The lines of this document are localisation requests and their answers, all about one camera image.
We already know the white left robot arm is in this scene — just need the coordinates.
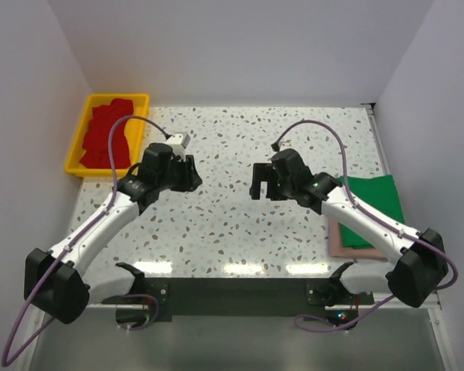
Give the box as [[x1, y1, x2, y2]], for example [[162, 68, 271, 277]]
[[24, 132, 203, 324]]

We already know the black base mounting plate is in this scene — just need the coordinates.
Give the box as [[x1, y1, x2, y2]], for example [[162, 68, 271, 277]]
[[102, 277, 374, 325]]

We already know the red t shirt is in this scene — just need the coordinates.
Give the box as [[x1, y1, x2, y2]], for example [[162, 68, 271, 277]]
[[80, 98, 134, 168]]

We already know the green t shirt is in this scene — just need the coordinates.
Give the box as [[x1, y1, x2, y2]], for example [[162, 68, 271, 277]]
[[339, 175, 405, 249]]

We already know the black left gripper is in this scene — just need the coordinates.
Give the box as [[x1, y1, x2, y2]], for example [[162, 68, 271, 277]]
[[157, 154, 202, 192]]

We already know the pink folded t shirt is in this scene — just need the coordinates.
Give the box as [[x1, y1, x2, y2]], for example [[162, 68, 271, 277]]
[[328, 221, 386, 260]]

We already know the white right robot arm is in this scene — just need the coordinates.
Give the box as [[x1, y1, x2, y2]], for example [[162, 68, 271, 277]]
[[250, 149, 449, 308]]

